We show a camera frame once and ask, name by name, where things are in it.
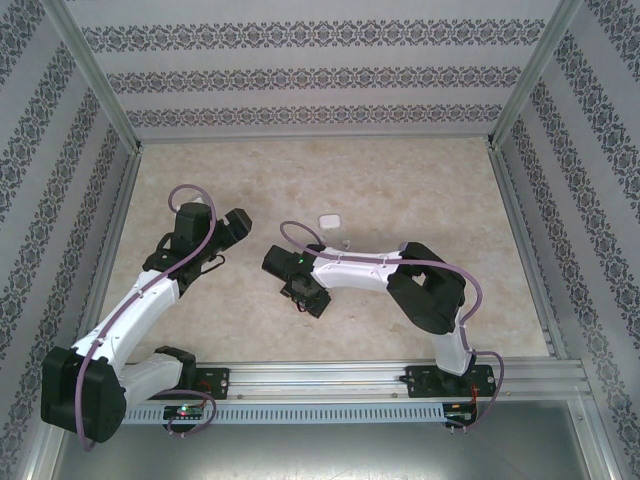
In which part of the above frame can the slotted grey cable duct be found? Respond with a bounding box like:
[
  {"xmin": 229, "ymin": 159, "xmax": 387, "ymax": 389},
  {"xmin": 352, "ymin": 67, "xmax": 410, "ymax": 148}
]
[{"xmin": 122, "ymin": 403, "xmax": 446, "ymax": 425}]

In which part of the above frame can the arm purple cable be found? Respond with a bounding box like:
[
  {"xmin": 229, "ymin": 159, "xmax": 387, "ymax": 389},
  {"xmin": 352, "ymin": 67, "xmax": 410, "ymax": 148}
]
[
  {"xmin": 278, "ymin": 220, "xmax": 505, "ymax": 434},
  {"xmin": 77, "ymin": 183, "xmax": 219, "ymax": 452}
]

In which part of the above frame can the aluminium table side rail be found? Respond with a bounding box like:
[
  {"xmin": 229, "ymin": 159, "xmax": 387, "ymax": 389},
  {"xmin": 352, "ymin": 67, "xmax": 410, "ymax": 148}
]
[
  {"xmin": 69, "ymin": 142, "xmax": 146, "ymax": 365},
  {"xmin": 487, "ymin": 142, "xmax": 571, "ymax": 360}
]

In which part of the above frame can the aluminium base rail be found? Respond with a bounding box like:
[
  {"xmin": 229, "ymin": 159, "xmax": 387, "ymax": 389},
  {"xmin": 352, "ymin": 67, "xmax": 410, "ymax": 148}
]
[{"xmin": 47, "ymin": 362, "xmax": 586, "ymax": 402}]

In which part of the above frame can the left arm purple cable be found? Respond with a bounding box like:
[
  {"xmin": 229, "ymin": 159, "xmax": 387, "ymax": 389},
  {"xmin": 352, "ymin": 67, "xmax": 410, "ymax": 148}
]
[{"xmin": 77, "ymin": 183, "xmax": 219, "ymax": 452}]

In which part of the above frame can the grey sheet metal shelf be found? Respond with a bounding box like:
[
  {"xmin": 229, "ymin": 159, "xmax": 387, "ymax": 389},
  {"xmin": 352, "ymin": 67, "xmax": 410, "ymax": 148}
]
[{"xmin": 29, "ymin": 399, "xmax": 621, "ymax": 480}]

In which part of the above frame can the aluminium frame post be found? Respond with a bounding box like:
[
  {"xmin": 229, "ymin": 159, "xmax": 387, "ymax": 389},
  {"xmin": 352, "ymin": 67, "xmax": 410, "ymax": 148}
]
[
  {"xmin": 39, "ymin": 0, "xmax": 144, "ymax": 156},
  {"xmin": 487, "ymin": 0, "xmax": 584, "ymax": 151}
]

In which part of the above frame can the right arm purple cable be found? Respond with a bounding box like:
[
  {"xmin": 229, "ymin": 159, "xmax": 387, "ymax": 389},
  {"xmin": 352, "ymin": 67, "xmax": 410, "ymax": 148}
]
[{"xmin": 278, "ymin": 220, "xmax": 505, "ymax": 434}]

